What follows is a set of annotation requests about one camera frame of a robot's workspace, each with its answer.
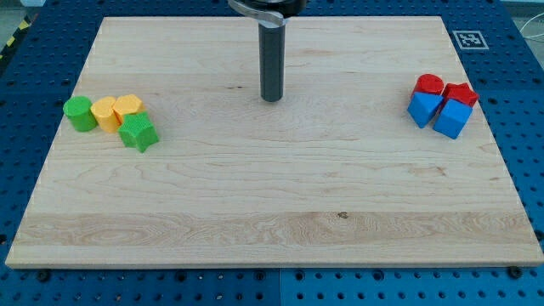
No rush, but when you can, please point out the black robot arm flange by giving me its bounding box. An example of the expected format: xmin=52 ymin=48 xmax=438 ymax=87
xmin=228 ymin=0 xmax=308 ymax=28

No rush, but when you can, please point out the green star block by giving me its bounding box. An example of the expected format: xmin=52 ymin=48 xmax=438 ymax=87
xmin=117 ymin=111 xmax=159 ymax=153

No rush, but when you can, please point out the red star block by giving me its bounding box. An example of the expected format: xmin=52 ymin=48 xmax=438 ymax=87
xmin=442 ymin=82 xmax=479 ymax=107

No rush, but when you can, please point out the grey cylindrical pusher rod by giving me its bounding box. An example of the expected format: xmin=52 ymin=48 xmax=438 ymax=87
xmin=258 ymin=24 xmax=285 ymax=102

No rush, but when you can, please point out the yellow hexagon block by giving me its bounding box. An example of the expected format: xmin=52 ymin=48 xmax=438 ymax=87
xmin=112 ymin=94 xmax=145 ymax=124

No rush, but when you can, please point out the blue triangle block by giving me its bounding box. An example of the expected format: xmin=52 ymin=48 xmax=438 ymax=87
xmin=407 ymin=92 xmax=443 ymax=128

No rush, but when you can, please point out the red cylinder block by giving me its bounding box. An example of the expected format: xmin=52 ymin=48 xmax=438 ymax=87
xmin=411 ymin=74 xmax=445 ymax=97

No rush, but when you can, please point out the yellow cylinder block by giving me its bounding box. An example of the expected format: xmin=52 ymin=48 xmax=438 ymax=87
xmin=91 ymin=96 xmax=121 ymax=133

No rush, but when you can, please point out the blue cube block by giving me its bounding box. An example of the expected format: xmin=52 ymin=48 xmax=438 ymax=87
xmin=433 ymin=99 xmax=473 ymax=139

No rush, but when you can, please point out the green cylinder block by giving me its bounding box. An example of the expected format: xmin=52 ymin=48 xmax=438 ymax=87
xmin=63 ymin=96 xmax=98 ymax=132

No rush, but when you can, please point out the white fiducial marker tag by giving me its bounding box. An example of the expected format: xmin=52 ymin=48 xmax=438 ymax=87
xmin=452 ymin=30 xmax=489 ymax=50

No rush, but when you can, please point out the yellow black hazard tape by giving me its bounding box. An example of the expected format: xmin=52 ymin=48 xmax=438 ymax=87
xmin=1 ymin=14 xmax=32 ymax=62

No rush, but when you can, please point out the white cable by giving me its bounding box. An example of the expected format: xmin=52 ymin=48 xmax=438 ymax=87
xmin=518 ymin=11 xmax=544 ymax=40

